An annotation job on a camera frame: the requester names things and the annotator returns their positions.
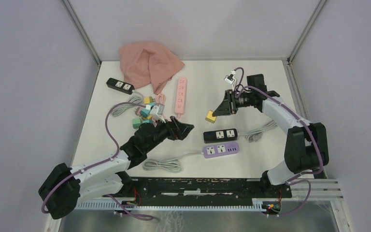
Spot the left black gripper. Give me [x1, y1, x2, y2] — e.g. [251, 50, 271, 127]
[144, 115, 194, 153]

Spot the grey power strip cable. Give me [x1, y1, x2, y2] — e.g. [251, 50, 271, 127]
[111, 90, 145, 117]

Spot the grey cable at right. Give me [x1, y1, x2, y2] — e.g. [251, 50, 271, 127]
[142, 151, 204, 174]

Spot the black power strip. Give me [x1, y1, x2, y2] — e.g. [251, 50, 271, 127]
[106, 78, 135, 95]
[203, 129, 238, 144]

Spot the pink power strip cable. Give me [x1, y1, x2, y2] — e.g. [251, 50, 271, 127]
[153, 93, 184, 124]

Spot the pink cloth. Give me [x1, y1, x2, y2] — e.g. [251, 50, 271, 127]
[119, 42, 185, 95]

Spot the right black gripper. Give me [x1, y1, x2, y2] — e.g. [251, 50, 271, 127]
[213, 89, 254, 116]

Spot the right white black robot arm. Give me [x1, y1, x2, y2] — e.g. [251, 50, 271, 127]
[213, 71, 329, 197]

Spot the pink power strip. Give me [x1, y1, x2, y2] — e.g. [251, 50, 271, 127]
[174, 77, 187, 116]

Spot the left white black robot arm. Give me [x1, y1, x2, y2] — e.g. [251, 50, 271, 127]
[38, 116, 194, 219]

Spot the green adapter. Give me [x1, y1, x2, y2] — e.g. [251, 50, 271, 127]
[132, 118, 143, 129]

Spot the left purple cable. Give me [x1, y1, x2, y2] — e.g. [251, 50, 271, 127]
[41, 101, 157, 221]

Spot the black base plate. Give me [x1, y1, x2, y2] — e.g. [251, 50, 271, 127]
[113, 177, 292, 206]

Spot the grey cable of black strip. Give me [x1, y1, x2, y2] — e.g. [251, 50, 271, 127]
[238, 120, 279, 144]

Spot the yellow plug adapter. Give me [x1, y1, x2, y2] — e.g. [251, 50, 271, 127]
[143, 96, 154, 104]

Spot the white cable duct rail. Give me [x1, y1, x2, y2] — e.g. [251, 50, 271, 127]
[75, 199, 266, 212]

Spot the pink plug adapter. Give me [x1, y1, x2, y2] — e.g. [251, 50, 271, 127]
[135, 107, 142, 116]

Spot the purple power strip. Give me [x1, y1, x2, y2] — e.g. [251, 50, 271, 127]
[202, 141, 240, 159]

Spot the purple cable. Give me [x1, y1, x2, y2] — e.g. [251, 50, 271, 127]
[41, 101, 157, 221]
[233, 67, 324, 218]

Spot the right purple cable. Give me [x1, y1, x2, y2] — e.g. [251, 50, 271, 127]
[233, 67, 324, 218]

